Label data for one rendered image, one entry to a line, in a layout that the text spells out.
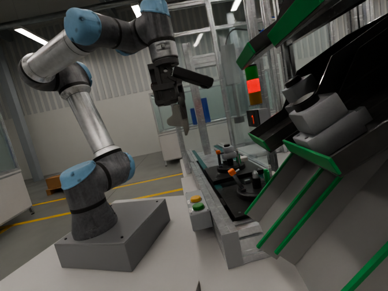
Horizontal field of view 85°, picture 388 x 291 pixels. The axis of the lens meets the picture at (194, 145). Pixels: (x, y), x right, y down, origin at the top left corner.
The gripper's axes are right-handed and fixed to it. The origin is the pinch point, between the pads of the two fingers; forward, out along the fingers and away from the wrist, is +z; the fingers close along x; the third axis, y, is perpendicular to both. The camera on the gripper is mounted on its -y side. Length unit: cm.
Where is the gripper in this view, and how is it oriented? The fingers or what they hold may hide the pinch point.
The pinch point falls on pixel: (187, 130)
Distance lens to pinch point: 61.9
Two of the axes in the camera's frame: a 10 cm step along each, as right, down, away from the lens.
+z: 2.0, 9.7, 1.5
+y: -9.7, 2.1, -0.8
